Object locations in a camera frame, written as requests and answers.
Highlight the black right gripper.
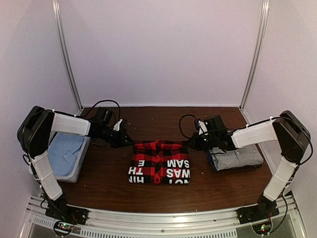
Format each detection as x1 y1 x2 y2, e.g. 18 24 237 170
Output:
186 132 219 151

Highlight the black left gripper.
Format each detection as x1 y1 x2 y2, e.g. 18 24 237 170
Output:
97 126 134 149

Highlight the grey button shirt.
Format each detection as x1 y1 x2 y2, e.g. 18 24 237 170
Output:
209 145 264 172

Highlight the red black plaid shirt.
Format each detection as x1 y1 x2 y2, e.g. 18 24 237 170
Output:
128 140 191 185

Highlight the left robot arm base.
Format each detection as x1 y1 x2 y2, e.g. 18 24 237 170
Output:
45 195 88 238

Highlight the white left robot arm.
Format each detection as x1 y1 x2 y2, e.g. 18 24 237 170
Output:
17 106 135 201

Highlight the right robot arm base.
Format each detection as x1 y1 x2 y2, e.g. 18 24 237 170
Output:
236 195 279 236

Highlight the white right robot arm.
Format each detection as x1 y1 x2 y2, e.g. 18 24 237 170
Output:
185 110 314 219

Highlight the light blue folded shirt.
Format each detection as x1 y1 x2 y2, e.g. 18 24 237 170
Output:
48 132 85 177

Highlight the white plastic laundry basket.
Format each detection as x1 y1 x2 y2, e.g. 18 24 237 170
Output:
48 132 90 183

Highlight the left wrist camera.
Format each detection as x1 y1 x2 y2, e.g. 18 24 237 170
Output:
95 108 127 131

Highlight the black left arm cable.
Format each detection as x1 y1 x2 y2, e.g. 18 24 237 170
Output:
79 100 122 124

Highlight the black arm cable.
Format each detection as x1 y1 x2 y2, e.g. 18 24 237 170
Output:
79 100 122 124
178 114 314 231

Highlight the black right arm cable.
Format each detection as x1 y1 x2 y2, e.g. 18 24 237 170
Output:
178 114 314 231

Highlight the aluminium front rail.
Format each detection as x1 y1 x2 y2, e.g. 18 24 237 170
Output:
24 194 300 238

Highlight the aluminium corner post left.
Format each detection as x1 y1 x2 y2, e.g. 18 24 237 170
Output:
52 0 83 111

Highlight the aluminium corner post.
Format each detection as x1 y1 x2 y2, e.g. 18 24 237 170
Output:
52 0 83 111
239 0 270 111

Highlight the aluminium corner post right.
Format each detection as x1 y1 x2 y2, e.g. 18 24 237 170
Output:
239 0 270 111

